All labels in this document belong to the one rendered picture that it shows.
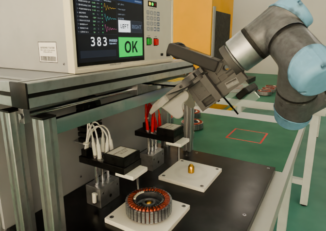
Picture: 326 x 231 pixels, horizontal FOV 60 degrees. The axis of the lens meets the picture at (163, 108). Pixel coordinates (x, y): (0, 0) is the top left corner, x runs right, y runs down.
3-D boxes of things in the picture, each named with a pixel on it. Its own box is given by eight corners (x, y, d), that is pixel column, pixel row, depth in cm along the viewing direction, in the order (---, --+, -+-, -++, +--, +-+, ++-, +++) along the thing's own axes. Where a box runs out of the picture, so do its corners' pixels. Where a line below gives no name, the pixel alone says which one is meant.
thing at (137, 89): (148, 91, 90) (148, 78, 89) (137, 94, 85) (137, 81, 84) (137, 90, 92) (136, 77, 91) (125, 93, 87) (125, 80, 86)
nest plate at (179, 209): (189, 209, 71) (189, 205, 71) (159, 245, 59) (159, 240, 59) (140, 193, 79) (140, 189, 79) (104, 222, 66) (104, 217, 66)
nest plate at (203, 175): (221, 172, 92) (221, 168, 91) (203, 192, 79) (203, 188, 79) (180, 161, 99) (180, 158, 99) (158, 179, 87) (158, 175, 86)
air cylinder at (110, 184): (120, 195, 78) (119, 176, 77) (101, 208, 72) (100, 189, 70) (105, 190, 80) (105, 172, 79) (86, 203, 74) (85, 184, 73)
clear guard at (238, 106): (259, 98, 90) (261, 79, 89) (238, 114, 70) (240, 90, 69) (170, 89, 106) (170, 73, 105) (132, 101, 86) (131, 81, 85)
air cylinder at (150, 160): (164, 163, 98) (164, 148, 97) (152, 171, 92) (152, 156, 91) (152, 159, 101) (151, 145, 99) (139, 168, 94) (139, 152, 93)
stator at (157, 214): (180, 206, 70) (180, 192, 70) (156, 232, 61) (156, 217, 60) (142, 194, 76) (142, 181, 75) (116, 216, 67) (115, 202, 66)
